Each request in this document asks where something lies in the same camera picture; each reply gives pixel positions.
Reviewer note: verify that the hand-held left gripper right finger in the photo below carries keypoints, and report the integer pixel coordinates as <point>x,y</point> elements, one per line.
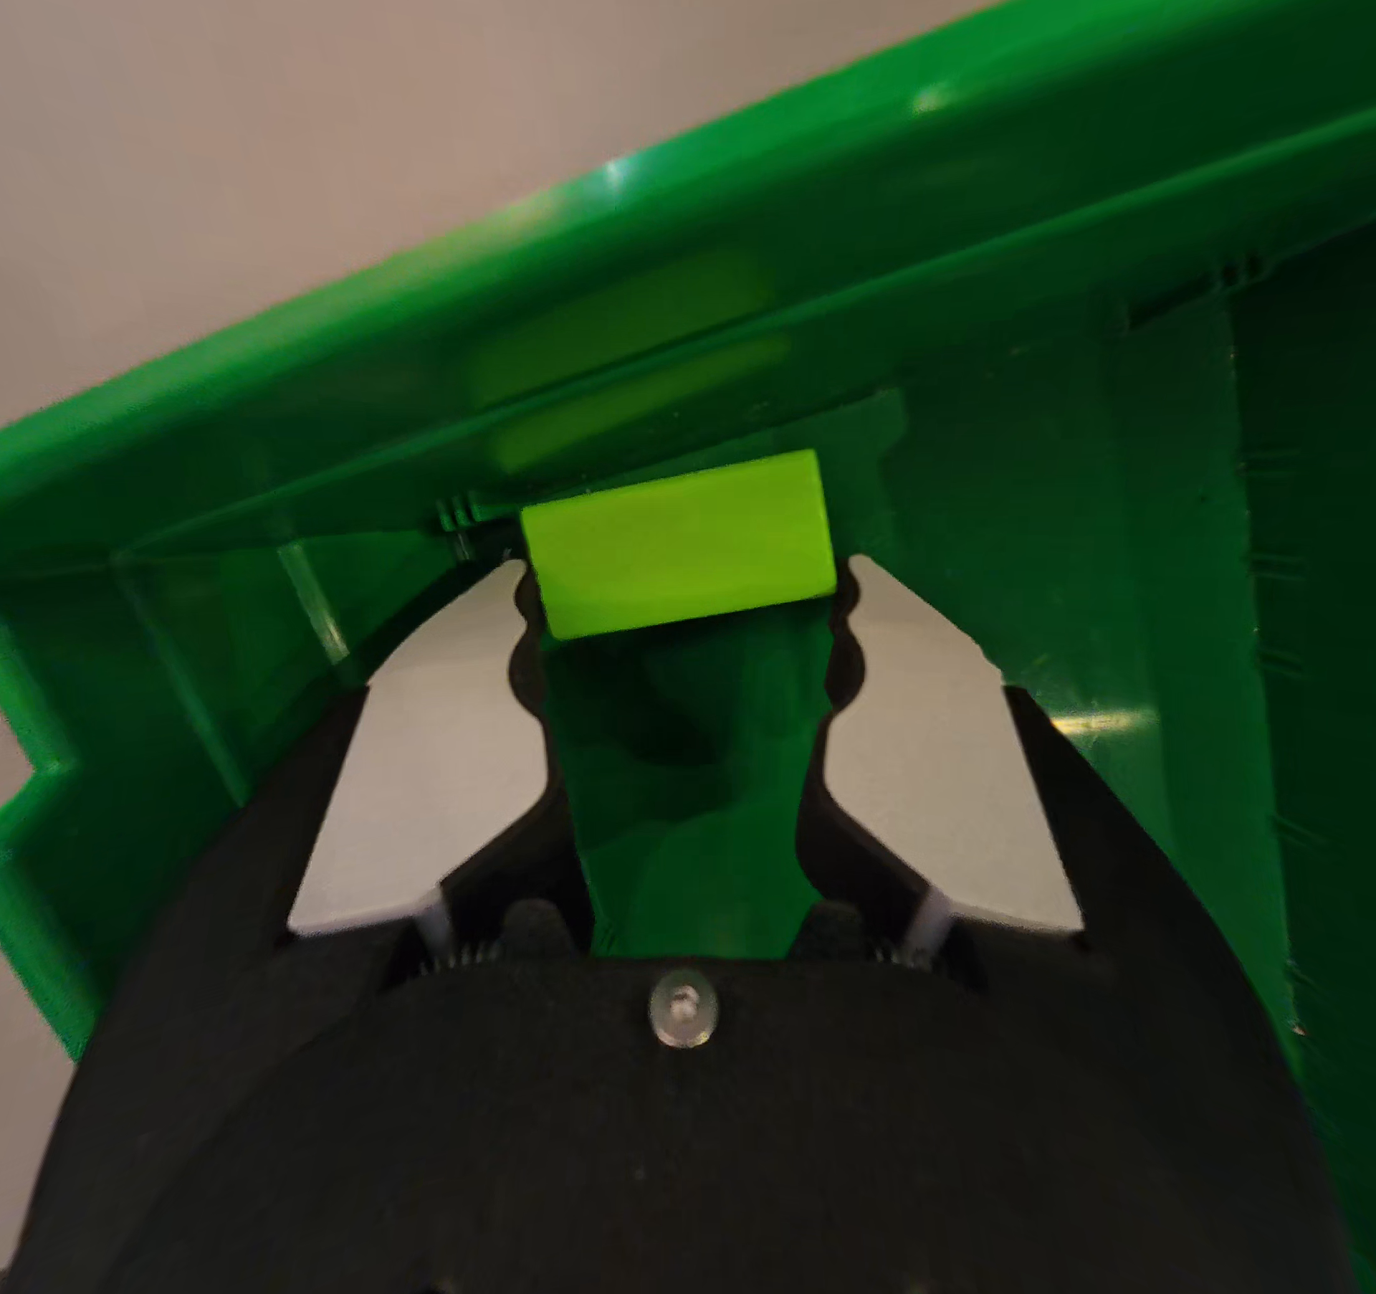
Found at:
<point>933,756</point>

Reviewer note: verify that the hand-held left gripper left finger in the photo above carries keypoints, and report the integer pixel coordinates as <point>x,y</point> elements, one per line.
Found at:
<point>430,756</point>

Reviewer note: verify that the lime green block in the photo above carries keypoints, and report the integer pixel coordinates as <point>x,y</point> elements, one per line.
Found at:
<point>677,552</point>

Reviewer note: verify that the green plastic bin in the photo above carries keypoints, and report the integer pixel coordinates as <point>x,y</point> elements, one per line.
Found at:
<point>969,240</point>

